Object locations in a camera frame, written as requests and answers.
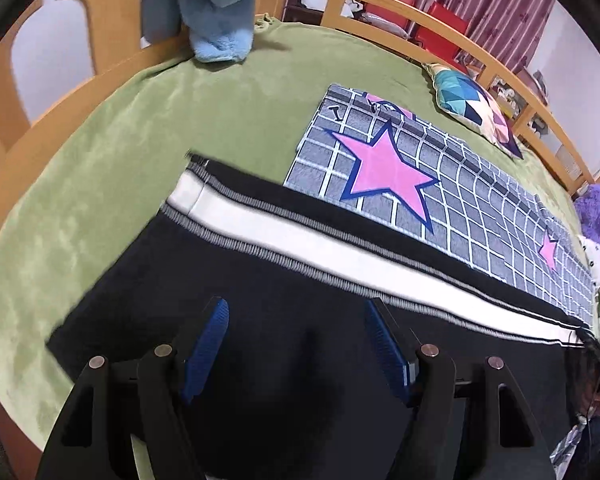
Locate red chair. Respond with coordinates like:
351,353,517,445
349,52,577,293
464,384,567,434
360,0,416,42
412,1,470,74

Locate green bed blanket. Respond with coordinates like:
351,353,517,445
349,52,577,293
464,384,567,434
0,18,589,480

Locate black pants with white stripe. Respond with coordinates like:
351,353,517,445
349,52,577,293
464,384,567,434
47,155,579,479

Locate grey grid quilt with stars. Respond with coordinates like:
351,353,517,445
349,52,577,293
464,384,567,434
284,84,594,324

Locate colourful geometric pillow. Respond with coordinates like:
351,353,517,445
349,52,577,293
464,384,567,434
424,63,522,159

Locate wooden bed rail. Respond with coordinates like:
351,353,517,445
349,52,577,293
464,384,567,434
253,0,600,198

